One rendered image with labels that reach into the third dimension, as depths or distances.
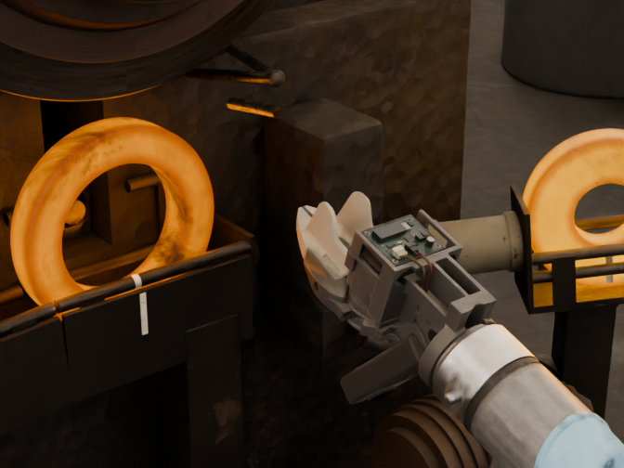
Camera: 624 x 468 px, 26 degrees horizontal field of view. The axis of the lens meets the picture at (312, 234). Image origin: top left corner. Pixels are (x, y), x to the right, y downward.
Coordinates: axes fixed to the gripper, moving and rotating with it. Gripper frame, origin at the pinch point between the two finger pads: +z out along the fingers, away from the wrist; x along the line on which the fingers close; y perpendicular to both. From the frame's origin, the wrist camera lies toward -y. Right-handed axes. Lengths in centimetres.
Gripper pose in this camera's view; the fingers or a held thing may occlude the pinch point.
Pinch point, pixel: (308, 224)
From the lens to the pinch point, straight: 116.7
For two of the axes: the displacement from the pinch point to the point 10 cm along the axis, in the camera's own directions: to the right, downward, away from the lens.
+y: 1.9, -7.6, -6.2
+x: -7.9, 2.6, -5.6
